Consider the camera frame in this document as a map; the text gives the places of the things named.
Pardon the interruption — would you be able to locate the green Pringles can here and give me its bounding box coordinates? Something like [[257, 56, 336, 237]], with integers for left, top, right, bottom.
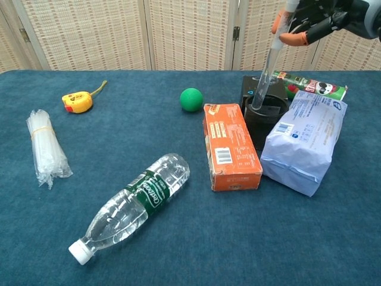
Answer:
[[273, 70, 349, 102]]

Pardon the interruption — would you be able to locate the black beaker cup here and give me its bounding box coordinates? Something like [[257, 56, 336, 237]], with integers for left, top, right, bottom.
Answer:
[[243, 94, 289, 151]]

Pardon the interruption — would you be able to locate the bundle of clear straws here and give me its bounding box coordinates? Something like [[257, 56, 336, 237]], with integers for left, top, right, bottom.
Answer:
[[26, 109, 74, 190]]

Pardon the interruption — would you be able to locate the clear plastic water bottle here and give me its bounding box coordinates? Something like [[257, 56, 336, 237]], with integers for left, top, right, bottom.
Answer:
[[68, 153, 191, 266]]

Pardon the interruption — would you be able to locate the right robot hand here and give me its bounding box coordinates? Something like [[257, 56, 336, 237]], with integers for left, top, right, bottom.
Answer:
[[271, 0, 371, 47]]

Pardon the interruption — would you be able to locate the orange cardboard box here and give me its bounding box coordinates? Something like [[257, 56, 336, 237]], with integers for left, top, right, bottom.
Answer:
[[202, 102, 264, 192]]

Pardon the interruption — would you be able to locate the yellow tape measure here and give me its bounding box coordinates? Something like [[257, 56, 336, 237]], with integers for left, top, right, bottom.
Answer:
[[61, 80, 108, 114]]

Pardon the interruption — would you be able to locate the woven folding screen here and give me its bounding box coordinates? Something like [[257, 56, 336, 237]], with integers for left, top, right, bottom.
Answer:
[[0, 0, 381, 72]]

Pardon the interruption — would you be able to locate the clear glass test tube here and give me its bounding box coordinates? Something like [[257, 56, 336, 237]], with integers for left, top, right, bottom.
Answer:
[[251, 0, 299, 110]]

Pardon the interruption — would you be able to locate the black box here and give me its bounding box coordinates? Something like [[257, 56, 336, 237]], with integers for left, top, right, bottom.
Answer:
[[239, 75, 289, 104]]

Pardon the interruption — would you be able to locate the pale blue paper bag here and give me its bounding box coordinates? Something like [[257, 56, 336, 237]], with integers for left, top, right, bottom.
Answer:
[[260, 90, 348, 198]]

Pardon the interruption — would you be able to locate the green ball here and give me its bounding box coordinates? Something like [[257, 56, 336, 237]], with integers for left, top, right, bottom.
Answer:
[[179, 88, 204, 113]]

